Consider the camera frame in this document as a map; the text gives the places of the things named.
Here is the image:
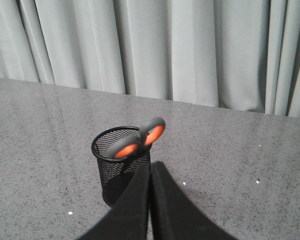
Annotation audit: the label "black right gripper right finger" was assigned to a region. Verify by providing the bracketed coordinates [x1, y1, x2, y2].
[150, 161, 235, 240]

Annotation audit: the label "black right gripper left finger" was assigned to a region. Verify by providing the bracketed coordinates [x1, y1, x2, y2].
[79, 163, 151, 240]

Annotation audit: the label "grey and orange scissors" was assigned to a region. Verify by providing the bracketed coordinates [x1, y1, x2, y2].
[105, 116, 166, 172]

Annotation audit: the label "black mesh pen bucket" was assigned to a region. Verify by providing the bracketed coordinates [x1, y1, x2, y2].
[91, 126, 151, 207]

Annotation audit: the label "grey pleated curtain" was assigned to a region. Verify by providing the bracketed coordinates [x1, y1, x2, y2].
[0, 0, 300, 118]

